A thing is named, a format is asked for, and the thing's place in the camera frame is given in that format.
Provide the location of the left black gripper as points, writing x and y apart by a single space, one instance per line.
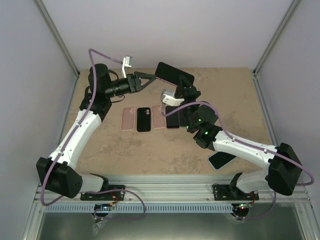
135 82

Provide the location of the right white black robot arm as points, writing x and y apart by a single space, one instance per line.
280 166

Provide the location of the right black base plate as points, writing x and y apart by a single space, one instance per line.
223 192

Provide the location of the phone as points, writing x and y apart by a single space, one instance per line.
171 74
220 159
182 119

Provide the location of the right small circuit board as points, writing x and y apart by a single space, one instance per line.
243 206

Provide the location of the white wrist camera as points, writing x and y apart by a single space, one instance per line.
126 64
168 98

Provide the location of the black phone case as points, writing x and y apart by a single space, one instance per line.
143 119

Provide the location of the small circuit board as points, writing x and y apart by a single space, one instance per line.
104 207
243 206

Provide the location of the left aluminium corner post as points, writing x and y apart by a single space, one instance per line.
56 35

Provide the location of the left small circuit board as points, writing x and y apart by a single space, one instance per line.
104 207

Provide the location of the aluminium corner post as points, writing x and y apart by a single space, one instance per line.
293 7
56 35

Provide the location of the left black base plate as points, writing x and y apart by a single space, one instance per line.
110 196

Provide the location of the right aluminium corner post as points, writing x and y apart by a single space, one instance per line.
293 7

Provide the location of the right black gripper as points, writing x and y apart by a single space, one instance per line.
189 91

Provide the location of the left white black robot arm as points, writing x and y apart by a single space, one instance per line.
57 173

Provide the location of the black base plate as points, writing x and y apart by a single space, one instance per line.
223 192
110 196

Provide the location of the light pink phone case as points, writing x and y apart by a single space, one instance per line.
158 120

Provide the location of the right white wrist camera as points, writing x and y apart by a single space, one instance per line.
168 98

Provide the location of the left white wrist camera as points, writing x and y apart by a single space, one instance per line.
126 64

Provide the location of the clear plastic bag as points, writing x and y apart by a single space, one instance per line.
99 223

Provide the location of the black smartphone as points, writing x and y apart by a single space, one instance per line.
172 121

